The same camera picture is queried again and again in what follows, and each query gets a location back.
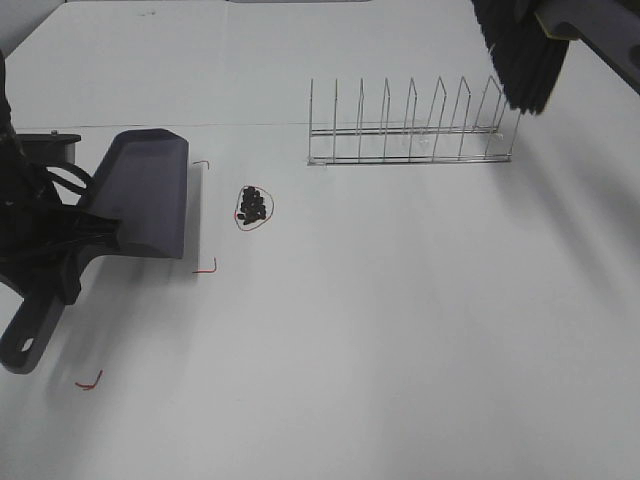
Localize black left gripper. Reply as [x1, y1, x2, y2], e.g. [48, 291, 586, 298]
[1, 164, 121, 304]

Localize grey plastic dustpan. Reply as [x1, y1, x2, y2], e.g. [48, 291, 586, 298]
[1, 129, 189, 374]

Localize pile of coffee beans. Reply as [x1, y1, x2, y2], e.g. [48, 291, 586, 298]
[237, 186, 266, 225]

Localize grey brush black bristles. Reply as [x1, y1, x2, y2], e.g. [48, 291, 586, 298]
[472, 0, 639, 115]

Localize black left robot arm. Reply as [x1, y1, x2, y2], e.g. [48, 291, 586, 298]
[1, 62, 120, 305]

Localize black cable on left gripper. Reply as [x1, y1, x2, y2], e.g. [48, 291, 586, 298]
[34, 162, 96, 206]

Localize grey camera on left wrist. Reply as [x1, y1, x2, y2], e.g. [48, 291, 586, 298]
[18, 131, 82, 164]

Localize metal wire dish rack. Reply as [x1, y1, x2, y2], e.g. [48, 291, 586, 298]
[307, 77, 522, 167]

